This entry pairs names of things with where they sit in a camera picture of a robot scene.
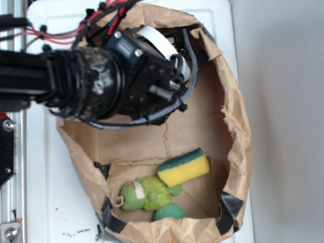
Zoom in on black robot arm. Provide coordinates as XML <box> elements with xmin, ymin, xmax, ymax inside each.
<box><xmin>1</xmin><ymin>26</ymin><xmax>191</xmax><ymax>130</ymax></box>

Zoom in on yellow green sponge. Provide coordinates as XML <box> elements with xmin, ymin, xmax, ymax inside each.
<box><xmin>157</xmin><ymin>148</ymin><xmax>211</xmax><ymax>187</ymax></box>

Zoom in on green plush turtle toy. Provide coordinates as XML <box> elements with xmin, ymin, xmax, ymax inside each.
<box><xmin>120</xmin><ymin>176</ymin><xmax>186</xmax><ymax>221</ymax></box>

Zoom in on brown paper bag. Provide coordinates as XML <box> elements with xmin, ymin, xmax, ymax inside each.
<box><xmin>56</xmin><ymin>3</ymin><xmax>253</xmax><ymax>243</ymax></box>

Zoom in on grey braided cable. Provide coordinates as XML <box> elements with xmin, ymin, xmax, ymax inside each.
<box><xmin>86</xmin><ymin>27</ymin><xmax>198</xmax><ymax>131</ymax></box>

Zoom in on white flat ribbon cable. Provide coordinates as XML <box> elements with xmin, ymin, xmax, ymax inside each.
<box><xmin>136</xmin><ymin>25</ymin><xmax>190</xmax><ymax>83</ymax></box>

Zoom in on black mounting bracket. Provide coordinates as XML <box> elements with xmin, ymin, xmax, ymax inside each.
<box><xmin>0</xmin><ymin>113</ymin><xmax>15</xmax><ymax>188</ymax></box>

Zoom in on aluminium frame rail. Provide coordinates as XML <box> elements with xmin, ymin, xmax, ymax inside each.
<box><xmin>1</xmin><ymin>1</ymin><xmax>27</xmax><ymax>242</ymax></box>

